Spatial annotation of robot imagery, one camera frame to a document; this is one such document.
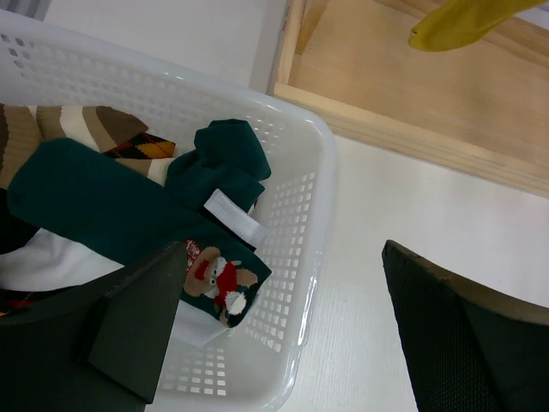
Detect mustard yellow sock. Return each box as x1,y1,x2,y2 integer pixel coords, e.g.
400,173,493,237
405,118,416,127
408,0,544,52

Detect dark green reindeer sock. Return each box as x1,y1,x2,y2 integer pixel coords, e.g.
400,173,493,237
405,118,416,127
7,138,271,328

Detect wooden hanger rack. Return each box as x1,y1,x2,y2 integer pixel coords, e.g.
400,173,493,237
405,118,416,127
273,1,548,196

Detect dark green rolled sock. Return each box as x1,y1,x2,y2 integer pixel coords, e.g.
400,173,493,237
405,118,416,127
164,119,271,212

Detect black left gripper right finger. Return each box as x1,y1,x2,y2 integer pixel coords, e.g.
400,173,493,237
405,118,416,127
382,240,548,411

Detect argyle patterned sock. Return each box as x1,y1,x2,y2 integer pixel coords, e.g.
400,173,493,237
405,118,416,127
104,133,176,160

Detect brown striped sock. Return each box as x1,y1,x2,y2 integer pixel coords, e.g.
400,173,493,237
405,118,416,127
1,104,148,190

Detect white sock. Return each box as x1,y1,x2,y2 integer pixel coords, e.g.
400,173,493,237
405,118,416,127
1,229,226,348

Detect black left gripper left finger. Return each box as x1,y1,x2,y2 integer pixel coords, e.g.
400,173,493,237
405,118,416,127
1,242,187,411

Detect white plastic laundry basket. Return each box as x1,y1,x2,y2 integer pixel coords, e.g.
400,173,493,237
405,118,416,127
1,11,336,411

